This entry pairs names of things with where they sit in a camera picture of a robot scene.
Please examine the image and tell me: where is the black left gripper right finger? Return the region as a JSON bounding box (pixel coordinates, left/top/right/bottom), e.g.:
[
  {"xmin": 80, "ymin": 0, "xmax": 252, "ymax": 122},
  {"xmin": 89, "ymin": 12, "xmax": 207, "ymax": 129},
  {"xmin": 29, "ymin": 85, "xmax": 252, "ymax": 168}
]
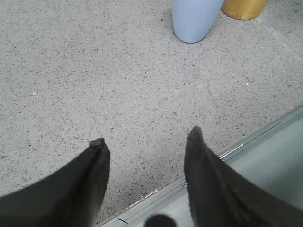
[{"xmin": 184, "ymin": 126, "xmax": 303, "ymax": 227}]

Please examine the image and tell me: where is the bamboo wooden cylinder holder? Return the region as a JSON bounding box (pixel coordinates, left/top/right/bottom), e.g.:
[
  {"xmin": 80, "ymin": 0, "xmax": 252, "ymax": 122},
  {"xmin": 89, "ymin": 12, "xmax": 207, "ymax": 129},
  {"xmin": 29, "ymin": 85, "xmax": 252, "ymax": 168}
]
[{"xmin": 221, "ymin": 0, "xmax": 268, "ymax": 20}]

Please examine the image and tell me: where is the blue plastic cup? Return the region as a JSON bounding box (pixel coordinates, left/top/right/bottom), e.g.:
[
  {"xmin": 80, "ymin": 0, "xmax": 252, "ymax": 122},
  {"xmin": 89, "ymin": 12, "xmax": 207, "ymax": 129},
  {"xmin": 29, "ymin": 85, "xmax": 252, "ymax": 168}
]
[{"xmin": 172, "ymin": 0, "xmax": 224, "ymax": 43}]

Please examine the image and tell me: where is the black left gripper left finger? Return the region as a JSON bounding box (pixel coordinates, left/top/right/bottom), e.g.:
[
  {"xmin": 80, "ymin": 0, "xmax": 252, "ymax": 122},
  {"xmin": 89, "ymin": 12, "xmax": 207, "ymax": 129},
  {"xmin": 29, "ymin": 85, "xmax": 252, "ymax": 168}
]
[{"xmin": 0, "ymin": 138, "xmax": 111, "ymax": 227}]

